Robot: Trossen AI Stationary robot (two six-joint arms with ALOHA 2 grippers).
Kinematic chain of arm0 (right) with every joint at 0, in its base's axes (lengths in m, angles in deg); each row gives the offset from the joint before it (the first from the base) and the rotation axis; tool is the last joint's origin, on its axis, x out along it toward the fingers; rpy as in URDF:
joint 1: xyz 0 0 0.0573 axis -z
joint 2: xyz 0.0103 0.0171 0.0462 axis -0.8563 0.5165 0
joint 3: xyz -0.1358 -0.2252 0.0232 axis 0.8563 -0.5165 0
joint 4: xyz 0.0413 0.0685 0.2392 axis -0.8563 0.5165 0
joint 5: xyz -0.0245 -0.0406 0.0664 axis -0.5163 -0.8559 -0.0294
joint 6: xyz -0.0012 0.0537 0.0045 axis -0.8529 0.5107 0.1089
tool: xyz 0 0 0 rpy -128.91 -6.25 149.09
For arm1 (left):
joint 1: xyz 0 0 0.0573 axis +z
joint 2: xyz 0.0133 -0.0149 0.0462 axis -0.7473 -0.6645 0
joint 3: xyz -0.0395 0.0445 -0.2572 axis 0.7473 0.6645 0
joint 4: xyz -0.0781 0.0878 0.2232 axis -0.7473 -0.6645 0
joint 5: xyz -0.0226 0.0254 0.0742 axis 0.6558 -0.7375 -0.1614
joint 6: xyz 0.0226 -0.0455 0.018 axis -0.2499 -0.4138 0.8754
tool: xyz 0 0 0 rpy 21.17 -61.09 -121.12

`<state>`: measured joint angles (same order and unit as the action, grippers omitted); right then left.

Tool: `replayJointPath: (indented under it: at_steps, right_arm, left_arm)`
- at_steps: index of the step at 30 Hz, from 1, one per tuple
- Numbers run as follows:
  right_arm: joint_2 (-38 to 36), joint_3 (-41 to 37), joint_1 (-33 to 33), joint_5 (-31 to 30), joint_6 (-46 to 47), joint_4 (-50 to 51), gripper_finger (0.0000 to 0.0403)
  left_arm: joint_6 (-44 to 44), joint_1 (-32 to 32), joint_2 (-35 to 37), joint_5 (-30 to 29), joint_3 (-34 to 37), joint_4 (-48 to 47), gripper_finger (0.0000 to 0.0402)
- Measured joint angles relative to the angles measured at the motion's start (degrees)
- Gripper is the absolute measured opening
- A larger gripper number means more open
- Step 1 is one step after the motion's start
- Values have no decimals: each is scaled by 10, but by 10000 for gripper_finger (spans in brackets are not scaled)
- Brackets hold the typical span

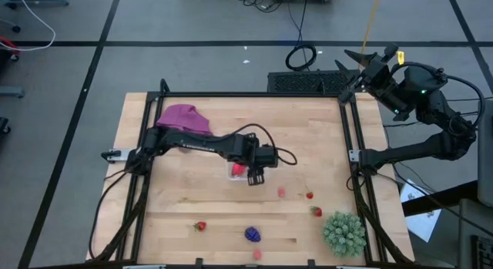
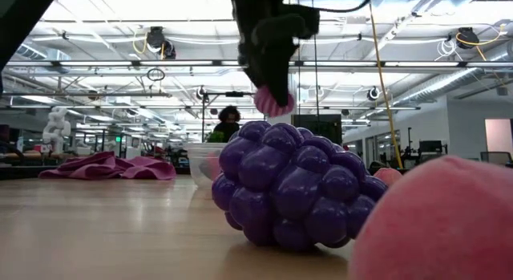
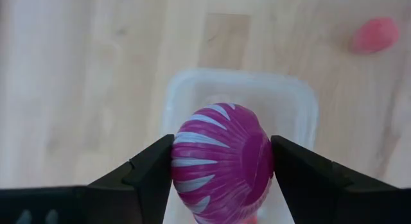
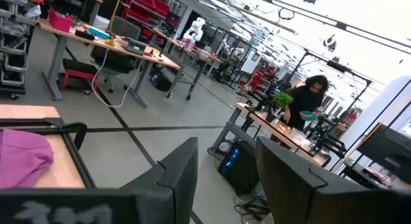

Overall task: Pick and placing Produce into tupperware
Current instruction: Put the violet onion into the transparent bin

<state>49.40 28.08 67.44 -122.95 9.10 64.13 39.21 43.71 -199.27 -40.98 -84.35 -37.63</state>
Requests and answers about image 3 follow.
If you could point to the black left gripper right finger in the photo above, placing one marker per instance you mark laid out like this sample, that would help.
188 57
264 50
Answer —
321 192

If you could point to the purple white striped toy vegetable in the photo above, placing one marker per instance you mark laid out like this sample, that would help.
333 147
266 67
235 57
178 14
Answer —
221 160

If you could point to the small pink toy fruit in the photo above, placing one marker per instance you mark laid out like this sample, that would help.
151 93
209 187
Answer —
374 34

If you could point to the large red toy pepper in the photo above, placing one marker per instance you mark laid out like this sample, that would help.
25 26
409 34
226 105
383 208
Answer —
248 220

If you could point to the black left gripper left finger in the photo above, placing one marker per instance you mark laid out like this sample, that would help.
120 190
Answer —
144 185

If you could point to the clear plastic tupperware container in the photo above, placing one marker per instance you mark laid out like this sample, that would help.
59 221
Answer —
244 86

